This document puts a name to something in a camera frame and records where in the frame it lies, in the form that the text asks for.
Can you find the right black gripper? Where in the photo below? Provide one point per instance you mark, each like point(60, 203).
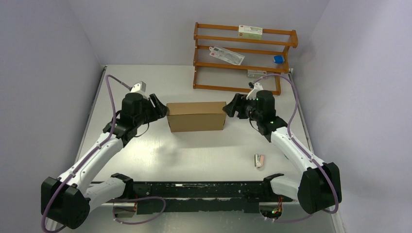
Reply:
point(231, 108)

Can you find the brown cardboard box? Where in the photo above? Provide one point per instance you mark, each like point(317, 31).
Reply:
point(196, 116)

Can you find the blue small object on shelf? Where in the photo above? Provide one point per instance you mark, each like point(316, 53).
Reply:
point(279, 59)

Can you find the green white box top shelf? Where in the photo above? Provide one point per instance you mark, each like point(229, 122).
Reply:
point(250, 32)

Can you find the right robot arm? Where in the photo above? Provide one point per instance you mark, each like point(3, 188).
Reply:
point(319, 187)

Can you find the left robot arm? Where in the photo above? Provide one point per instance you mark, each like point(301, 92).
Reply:
point(69, 198)

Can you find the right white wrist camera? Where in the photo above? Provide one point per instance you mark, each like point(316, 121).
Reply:
point(255, 87)

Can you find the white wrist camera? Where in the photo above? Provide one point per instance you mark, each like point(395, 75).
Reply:
point(255, 87)
point(139, 88)

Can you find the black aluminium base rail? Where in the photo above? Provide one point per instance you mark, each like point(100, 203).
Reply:
point(187, 197)

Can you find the white plastic packet on shelf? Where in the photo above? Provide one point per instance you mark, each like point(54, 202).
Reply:
point(226, 55)

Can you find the grey white box lower shelf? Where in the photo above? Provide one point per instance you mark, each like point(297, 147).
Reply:
point(255, 74)

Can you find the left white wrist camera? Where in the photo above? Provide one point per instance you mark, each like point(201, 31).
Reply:
point(139, 88)

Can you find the orange wooden shelf rack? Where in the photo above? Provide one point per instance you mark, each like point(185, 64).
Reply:
point(214, 74)

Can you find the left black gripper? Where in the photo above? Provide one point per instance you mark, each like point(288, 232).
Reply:
point(161, 109)

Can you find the pink white small device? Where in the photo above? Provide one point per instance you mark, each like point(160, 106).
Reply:
point(259, 160)

